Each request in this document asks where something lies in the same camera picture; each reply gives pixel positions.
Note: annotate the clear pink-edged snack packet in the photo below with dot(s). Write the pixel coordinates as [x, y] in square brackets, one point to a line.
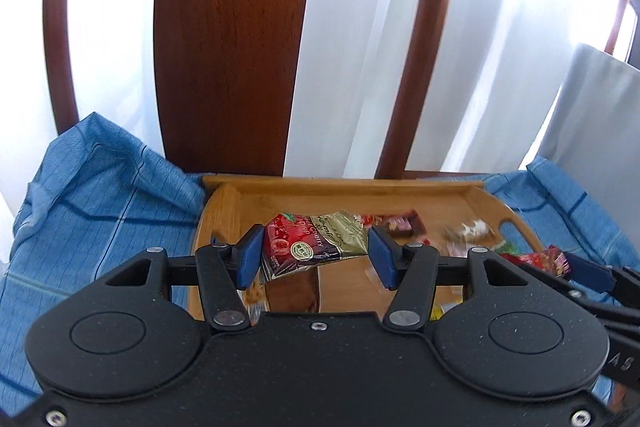
[252, 299]

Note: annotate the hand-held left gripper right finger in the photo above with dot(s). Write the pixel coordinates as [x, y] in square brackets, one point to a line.
[382, 257]

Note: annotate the maroon and gold candy packet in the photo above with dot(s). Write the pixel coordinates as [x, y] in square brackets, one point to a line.
[310, 242]

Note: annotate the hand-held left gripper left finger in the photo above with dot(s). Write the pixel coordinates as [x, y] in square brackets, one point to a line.
[248, 257]

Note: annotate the brown chocolate bar packet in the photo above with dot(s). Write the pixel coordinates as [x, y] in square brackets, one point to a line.
[406, 223]

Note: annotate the red candy wrapper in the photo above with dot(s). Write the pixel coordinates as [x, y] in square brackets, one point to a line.
[550, 259]

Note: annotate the small clear snack packet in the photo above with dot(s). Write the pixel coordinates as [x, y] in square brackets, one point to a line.
[457, 249]

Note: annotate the brown wooden chair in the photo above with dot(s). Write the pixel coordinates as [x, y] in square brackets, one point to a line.
[225, 32]

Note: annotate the clear nut packet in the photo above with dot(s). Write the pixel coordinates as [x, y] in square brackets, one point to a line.
[470, 231]

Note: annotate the wooden tray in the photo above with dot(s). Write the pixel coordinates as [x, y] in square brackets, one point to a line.
[350, 292]

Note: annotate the white curtain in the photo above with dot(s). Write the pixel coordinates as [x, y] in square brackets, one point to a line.
[500, 57]

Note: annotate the yellow snack packet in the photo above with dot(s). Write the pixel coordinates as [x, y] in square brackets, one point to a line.
[444, 311]

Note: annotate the white covered chair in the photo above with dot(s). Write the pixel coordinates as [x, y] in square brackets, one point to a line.
[590, 117]

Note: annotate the blue checked tablecloth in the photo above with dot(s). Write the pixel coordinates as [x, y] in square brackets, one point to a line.
[100, 232]

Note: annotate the small red candy packet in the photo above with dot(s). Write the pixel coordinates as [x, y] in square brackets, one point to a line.
[372, 220]

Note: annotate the green snack packet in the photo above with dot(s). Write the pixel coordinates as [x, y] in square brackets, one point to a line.
[506, 248]

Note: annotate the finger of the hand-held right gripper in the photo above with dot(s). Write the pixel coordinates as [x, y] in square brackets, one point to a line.
[595, 307]
[590, 272]

